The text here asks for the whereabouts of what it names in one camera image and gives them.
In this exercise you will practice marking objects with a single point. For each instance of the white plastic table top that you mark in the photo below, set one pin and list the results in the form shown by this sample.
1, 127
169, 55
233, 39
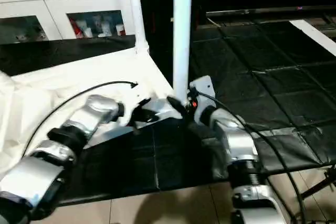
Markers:
52, 87

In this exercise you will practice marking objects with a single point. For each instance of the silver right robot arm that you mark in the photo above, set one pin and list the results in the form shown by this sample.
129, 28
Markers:
236, 145

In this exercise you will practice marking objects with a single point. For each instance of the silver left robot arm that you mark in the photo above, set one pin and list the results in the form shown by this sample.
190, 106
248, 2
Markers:
68, 140

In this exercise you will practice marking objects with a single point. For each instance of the black work mat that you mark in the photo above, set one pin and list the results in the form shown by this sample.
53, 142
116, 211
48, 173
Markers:
262, 124

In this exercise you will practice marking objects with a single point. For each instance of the small brown tag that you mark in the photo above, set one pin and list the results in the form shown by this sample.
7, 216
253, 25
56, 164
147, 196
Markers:
173, 20

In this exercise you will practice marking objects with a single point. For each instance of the long black bar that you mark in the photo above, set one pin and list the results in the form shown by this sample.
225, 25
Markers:
273, 11

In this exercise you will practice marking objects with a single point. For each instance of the white glass-door cabinet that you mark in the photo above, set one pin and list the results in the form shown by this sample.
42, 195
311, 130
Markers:
58, 3

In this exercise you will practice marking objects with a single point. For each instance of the flat white board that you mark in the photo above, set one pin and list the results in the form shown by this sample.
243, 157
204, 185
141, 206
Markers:
315, 35

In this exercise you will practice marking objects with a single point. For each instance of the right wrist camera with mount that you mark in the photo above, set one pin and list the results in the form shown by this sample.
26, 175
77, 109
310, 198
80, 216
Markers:
202, 90

